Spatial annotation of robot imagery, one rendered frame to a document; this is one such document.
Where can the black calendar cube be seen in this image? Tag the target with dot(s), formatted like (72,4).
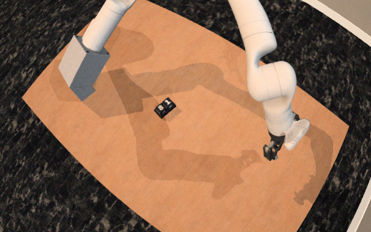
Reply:
(168,103)
(161,109)

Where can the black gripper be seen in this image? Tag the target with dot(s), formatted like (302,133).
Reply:
(275,140)

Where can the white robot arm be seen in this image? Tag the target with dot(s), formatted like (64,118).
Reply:
(265,82)

